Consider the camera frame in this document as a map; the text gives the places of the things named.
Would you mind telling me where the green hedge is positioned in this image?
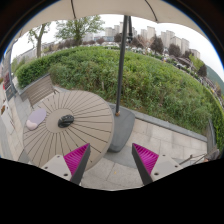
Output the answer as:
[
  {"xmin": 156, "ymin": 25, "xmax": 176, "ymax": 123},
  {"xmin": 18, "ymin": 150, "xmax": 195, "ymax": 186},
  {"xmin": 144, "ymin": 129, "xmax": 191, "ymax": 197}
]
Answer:
[{"xmin": 16, "ymin": 47, "xmax": 224, "ymax": 149}]

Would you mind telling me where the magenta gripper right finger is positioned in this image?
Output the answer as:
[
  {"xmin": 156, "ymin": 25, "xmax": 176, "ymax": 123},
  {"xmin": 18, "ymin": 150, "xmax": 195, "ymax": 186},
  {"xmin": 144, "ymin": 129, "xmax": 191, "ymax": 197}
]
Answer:
[{"xmin": 131, "ymin": 142, "xmax": 184, "ymax": 187}]

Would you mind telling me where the beige patio umbrella canopy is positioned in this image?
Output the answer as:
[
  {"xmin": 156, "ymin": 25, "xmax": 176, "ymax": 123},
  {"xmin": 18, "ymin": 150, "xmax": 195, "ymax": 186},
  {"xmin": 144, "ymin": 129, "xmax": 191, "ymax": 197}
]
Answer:
[{"xmin": 15, "ymin": 0, "xmax": 207, "ymax": 39}]

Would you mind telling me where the black computer mouse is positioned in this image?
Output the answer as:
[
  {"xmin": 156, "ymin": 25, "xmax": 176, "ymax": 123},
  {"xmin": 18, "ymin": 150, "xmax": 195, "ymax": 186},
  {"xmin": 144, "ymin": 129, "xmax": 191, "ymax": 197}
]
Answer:
[{"xmin": 58, "ymin": 115, "xmax": 74, "ymax": 128}]

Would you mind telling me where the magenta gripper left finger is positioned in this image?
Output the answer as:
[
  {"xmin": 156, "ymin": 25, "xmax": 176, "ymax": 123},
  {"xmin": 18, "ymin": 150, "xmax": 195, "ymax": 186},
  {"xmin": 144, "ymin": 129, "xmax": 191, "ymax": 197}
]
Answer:
[{"xmin": 41, "ymin": 143, "xmax": 92, "ymax": 186}]

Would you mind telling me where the round slatted patio table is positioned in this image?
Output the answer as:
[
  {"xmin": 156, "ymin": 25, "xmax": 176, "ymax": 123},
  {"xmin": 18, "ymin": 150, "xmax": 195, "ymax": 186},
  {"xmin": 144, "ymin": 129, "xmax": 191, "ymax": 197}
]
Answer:
[{"xmin": 23, "ymin": 90, "xmax": 114, "ymax": 169}]

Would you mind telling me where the slatted patio chair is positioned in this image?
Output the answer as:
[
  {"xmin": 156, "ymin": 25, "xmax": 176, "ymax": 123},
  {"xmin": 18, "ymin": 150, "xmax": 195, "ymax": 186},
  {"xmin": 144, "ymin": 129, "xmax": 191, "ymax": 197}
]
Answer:
[{"xmin": 25, "ymin": 74, "xmax": 58, "ymax": 107}]

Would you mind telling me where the grey umbrella base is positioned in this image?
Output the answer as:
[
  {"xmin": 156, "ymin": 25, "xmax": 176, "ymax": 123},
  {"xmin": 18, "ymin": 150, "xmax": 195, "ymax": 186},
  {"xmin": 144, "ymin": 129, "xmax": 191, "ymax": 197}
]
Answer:
[{"xmin": 108, "ymin": 107, "xmax": 135, "ymax": 153}]

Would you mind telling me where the dark umbrella pole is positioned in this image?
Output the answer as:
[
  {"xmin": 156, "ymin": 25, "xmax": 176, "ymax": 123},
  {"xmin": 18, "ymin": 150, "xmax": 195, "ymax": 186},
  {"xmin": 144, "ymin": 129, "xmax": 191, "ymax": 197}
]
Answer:
[{"xmin": 115, "ymin": 15, "xmax": 128, "ymax": 116}]

